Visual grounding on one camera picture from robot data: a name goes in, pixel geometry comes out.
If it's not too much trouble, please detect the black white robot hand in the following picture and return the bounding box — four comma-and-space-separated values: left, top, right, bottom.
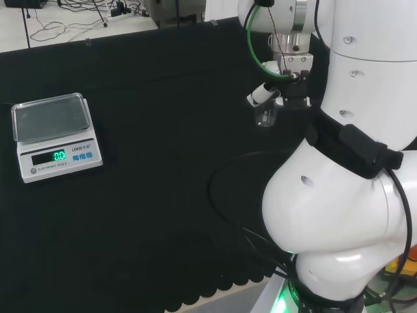
246, 60, 312, 110

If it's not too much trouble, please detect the clear glass beaker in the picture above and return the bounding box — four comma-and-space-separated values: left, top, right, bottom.
253, 97, 284, 128

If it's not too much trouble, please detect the grey metal cabinet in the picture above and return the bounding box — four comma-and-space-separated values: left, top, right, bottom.
154, 0, 207, 31

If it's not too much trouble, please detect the black bench cloth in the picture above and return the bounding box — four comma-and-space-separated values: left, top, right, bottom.
0, 18, 330, 313

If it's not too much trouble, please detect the yellow stop button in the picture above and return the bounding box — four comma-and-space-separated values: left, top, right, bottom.
385, 246, 417, 278

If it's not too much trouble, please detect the black tripod leg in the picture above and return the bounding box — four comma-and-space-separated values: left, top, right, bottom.
92, 0, 109, 28

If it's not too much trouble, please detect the white electronic balance steel pan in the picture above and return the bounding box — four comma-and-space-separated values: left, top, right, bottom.
10, 92, 104, 184

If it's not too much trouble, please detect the thin black pole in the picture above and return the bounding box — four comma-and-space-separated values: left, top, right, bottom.
22, 0, 32, 49

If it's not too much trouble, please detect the black computer box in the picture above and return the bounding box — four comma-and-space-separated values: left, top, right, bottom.
3, 0, 50, 10

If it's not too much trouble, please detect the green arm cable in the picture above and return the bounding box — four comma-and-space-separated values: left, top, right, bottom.
245, 2, 293, 81

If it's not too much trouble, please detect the black looped bench cable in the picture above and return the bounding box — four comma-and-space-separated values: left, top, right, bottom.
207, 150, 298, 285

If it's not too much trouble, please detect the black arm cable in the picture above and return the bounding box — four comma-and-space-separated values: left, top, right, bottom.
386, 168, 412, 313

